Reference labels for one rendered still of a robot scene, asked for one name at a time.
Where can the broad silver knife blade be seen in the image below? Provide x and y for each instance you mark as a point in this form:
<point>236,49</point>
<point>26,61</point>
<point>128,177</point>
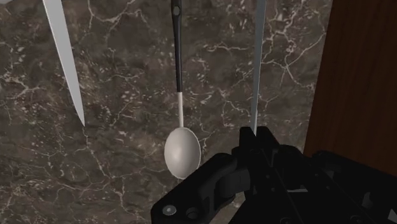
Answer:
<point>65,59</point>

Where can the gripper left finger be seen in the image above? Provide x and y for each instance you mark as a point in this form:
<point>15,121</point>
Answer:
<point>214,183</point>

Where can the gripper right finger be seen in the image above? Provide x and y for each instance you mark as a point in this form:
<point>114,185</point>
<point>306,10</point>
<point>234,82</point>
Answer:
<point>341,180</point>

